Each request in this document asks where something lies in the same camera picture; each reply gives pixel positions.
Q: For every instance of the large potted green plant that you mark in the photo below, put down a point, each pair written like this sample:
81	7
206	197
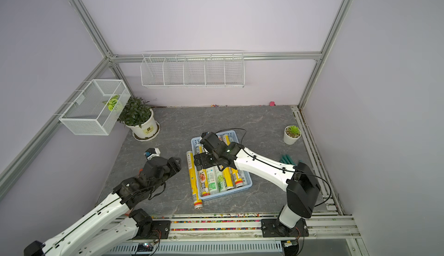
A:
138	116

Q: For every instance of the green circuit board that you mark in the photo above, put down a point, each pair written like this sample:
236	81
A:
145	248

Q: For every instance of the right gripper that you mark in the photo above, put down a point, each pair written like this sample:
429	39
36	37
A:
204	162

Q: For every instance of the small potted succulent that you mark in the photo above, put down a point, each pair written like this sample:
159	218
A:
291	134

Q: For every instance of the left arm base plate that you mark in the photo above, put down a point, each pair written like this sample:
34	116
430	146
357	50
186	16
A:
157	229

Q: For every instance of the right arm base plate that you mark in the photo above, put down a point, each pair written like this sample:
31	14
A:
274	228

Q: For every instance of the white wire side basket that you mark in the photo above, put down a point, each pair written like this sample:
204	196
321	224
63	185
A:
97	108

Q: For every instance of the yellow plastic wrap roll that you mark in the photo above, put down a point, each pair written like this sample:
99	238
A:
202	174
236	177
197	202
228	179

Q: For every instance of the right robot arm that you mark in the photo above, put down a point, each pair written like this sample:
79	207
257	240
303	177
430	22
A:
298	181

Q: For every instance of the white green plastic wrap roll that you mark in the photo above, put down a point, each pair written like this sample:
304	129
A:
220	179
212	181

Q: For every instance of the teal rubber glove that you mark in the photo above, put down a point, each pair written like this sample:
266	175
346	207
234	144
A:
286	159

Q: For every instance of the white wire wall shelf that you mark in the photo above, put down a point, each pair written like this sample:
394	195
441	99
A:
193	68

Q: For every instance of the light blue plastic basket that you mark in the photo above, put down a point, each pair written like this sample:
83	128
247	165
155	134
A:
245	176

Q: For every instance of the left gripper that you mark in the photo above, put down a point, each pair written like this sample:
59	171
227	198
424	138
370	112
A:
173	165

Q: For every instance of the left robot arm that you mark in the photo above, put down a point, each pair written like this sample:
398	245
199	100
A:
115	220

